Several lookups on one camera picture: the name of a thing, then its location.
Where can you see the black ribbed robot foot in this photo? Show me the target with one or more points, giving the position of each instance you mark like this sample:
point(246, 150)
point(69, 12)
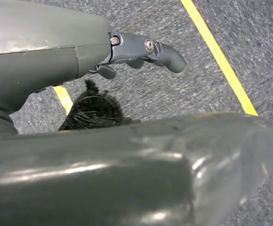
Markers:
point(93, 112)

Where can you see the yellow floor tape marking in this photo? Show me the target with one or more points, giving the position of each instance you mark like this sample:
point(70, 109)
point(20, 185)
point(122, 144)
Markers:
point(221, 59)

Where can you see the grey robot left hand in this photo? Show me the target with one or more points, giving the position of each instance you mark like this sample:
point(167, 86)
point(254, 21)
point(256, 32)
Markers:
point(44, 46)

